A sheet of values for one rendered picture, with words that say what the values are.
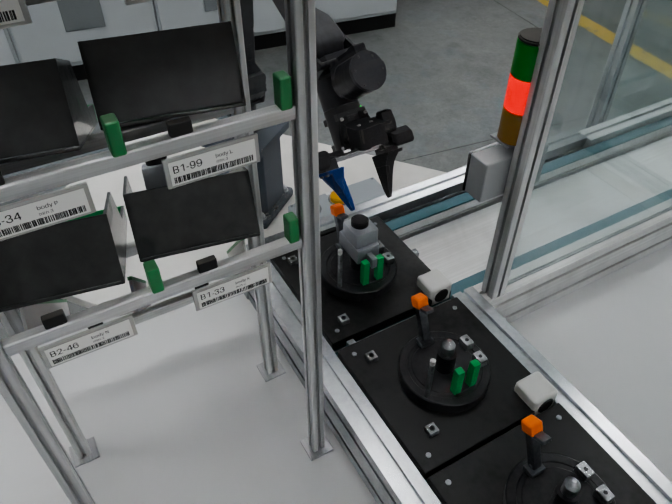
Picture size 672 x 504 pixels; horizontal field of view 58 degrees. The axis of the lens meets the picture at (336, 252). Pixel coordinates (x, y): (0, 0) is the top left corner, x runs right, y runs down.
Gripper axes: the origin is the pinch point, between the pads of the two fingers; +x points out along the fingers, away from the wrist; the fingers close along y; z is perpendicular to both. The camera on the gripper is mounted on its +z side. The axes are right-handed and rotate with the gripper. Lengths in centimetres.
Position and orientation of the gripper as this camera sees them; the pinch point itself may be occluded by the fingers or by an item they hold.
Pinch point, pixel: (364, 182)
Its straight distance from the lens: 96.7
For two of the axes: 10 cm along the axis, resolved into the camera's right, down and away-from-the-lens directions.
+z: 3.8, 0.1, -9.3
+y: 8.7, -3.3, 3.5
